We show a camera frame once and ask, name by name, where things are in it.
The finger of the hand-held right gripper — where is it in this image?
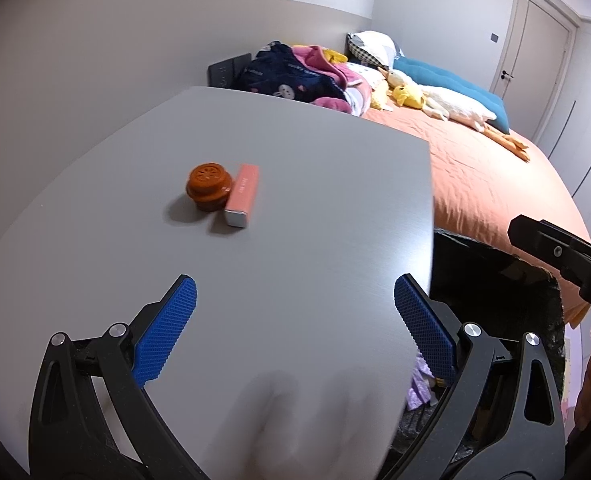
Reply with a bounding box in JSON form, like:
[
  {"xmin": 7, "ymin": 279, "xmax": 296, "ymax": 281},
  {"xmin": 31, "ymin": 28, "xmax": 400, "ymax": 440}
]
[{"xmin": 507, "ymin": 215, "xmax": 591, "ymax": 287}]

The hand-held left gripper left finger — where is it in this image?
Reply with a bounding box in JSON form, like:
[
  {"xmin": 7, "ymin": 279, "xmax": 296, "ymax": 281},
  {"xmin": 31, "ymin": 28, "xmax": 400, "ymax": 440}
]
[{"xmin": 28, "ymin": 275, "xmax": 198, "ymax": 480}]

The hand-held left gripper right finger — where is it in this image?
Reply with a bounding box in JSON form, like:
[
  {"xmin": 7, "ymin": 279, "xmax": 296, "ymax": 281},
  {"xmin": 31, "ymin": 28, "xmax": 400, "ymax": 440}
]
[{"xmin": 390, "ymin": 274, "xmax": 569, "ymax": 480}]

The purple plastic wrapper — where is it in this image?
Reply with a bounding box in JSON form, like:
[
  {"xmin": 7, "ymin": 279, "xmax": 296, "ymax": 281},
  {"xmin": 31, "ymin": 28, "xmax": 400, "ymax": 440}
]
[{"xmin": 406, "ymin": 355, "xmax": 433, "ymax": 411}]

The black trash bag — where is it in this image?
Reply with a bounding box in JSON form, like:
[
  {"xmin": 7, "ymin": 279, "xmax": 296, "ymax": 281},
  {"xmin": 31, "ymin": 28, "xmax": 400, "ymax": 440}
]
[{"xmin": 395, "ymin": 229, "xmax": 569, "ymax": 461}]

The orange round cap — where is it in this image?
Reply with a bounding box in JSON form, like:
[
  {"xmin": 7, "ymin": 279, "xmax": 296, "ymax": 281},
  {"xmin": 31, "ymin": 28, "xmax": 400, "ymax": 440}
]
[{"xmin": 185, "ymin": 161, "xmax": 234, "ymax": 212}]

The small pink box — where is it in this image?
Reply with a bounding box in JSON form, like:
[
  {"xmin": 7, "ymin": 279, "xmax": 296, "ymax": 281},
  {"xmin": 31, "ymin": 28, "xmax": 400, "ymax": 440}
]
[{"xmin": 224, "ymin": 163, "xmax": 261, "ymax": 229}]

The orange bed sheet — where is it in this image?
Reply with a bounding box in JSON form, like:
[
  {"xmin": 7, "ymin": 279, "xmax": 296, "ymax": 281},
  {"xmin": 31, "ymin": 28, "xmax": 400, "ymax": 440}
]
[{"xmin": 363, "ymin": 107, "xmax": 591, "ymax": 328}]

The white wardrobe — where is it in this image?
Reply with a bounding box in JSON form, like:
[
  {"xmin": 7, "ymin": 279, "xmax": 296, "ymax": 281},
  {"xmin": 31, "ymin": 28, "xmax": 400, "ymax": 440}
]
[{"xmin": 535, "ymin": 20, "xmax": 591, "ymax": 211}]

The white goose plush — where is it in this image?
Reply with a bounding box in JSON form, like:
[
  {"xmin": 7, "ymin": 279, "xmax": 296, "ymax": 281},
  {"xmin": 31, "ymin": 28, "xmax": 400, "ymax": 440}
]
[{"xmin": 380, "ymin": 67, "xmax": 532, "ymax": 162}]

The blue cushion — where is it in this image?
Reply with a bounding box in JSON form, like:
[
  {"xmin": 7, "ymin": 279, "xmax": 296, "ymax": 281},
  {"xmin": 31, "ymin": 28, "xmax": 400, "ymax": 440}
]
[{"xmin": 393, "ymin": 55, "xmax": 510, "ymax": 133}]

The beige door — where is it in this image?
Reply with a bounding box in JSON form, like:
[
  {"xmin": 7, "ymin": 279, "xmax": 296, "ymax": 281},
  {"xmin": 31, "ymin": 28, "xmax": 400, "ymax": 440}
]
[{"xmin": 495, "ymin": 0, "xmax": 576, "ymax": 103}]

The yellow duck plush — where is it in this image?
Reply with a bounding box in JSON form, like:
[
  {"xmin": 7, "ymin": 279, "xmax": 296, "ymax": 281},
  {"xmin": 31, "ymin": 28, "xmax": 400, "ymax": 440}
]
[{"xmin": 370, "ymin": 81, "xmax": 425, "ymax": 112}]

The white patterned cloth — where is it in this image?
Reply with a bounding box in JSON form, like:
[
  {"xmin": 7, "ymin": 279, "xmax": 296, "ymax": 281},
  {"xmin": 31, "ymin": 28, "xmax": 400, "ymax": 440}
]
[{"xmin": 345, "ymin": 62, "xmax": 387, "ymax": 117}]

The checkered pillow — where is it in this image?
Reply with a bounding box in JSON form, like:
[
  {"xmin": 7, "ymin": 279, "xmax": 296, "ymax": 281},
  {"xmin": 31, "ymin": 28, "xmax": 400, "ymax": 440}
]
[{"xmin": 348, "ymin": 41, "xmax": 391, "ymax": 69}]

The white pillow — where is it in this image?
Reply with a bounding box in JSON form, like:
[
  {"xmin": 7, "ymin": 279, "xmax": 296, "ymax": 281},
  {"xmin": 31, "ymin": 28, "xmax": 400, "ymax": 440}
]
[{"xmin": 353, "ymin": 31, "xmax": 401, "ymax": 66}]

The navy printed blanket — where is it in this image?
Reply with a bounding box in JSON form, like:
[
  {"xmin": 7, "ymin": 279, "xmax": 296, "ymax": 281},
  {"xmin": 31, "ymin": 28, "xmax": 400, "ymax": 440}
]
[{"xmin": 235, "ymin": 41, "xmax": 349, "ymax": 103}]

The pink cloth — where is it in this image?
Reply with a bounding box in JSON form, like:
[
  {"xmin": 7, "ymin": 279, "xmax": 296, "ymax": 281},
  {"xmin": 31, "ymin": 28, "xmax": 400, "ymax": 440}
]
[{"xmin": 290, "ymin": 45, "xmax": 363, "ymax": 113}]

